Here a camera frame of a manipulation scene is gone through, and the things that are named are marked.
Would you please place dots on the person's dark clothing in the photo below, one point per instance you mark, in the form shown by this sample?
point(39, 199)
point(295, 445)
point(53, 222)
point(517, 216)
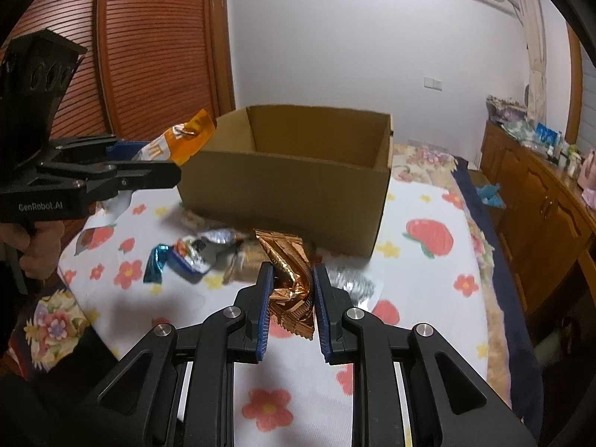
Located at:
point(42, 405)

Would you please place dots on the clear packet with tan cake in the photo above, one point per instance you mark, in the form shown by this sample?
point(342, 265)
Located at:
point(242, 260)

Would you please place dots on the blue cloth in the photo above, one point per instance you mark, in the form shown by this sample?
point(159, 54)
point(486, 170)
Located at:
point(490, 195)

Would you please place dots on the dark blue blanket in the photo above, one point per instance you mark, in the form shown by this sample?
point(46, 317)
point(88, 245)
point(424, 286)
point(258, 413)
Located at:
point(505, 298)

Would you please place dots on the pink container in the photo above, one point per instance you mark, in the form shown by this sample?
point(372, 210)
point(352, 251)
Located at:
point(590, 174)

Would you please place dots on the reddish wooden wardrobe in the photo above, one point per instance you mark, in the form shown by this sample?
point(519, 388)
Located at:
point(149, 56)

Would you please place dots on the wooden window frame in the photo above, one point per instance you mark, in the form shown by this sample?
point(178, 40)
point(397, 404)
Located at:
point(575, 84)

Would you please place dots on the flower strawberry printed bed sheet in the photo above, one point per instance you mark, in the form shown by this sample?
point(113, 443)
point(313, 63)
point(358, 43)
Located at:
point(419, 298)

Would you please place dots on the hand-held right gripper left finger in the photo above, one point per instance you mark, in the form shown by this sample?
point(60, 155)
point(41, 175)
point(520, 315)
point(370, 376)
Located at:
point(261, 307)

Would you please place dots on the copper foil snack packet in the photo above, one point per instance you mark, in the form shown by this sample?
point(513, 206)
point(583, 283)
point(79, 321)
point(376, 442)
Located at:
point(284, 260)

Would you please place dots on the person's left hand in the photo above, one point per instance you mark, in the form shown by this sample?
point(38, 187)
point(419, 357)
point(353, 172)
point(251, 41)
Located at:
point(44, 247)

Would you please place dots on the floral quilt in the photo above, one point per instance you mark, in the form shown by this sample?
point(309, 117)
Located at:
point(56, 321)

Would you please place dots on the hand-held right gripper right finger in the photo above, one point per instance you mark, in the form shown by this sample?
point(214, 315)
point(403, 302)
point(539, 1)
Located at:
point(323, 312)

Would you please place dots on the pale curtain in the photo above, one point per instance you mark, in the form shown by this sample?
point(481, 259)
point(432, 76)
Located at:
point(533, 46)

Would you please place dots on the silver foil snack packet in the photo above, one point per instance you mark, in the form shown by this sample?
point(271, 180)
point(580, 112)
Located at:
point(354, 286)

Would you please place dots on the brown cardboard box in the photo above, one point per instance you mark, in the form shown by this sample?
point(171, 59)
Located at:
point(288, 191)

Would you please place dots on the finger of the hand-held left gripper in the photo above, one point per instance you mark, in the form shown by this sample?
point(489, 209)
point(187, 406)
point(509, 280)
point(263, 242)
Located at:
point(88, 149)
point(139, 176)

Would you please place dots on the white wall socket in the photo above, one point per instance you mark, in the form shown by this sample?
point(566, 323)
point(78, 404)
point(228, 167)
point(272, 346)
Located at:
point(433, 83)

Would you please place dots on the teal foil snack packet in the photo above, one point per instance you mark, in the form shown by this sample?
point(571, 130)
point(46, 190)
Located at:
point(156, 265)

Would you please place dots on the clutter of small dresser things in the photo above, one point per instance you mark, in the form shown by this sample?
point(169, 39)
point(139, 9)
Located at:
point(535, 132)

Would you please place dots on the orange snack packet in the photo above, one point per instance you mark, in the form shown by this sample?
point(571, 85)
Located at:
point(181, 144)

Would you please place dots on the wooden dresser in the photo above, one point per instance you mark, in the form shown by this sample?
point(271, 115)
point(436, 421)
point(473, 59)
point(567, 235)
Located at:
point(540, 205)

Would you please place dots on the white blue snack packet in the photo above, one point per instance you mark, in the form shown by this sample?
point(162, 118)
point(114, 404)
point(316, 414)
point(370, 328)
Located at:
point(195, 258)

